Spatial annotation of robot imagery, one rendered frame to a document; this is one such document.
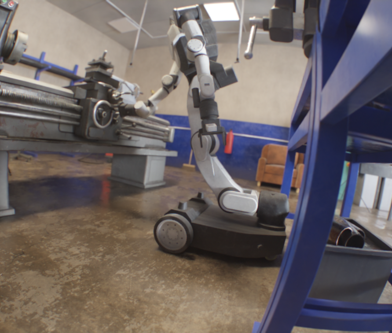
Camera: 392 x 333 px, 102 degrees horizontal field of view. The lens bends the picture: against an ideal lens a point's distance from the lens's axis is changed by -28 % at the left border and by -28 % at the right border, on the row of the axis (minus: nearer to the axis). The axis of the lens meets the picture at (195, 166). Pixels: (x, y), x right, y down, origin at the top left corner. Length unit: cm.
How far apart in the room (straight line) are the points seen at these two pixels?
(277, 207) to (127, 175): 199
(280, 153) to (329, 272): 400
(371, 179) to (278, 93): 281
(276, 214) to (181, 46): 109
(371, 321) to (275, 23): 84
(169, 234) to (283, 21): 101
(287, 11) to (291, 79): 480
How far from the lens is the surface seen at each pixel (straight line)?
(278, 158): 470
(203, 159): 117
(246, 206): 116
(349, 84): 26
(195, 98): 105
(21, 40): 172
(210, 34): 144
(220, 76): 128
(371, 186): 434
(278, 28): 69
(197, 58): 115
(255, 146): 515
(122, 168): 279
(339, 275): 87
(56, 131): 170
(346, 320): 62
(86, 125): 166
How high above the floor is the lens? 53
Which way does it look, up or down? 4 degrees down
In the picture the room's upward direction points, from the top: 8 degrees clockwise
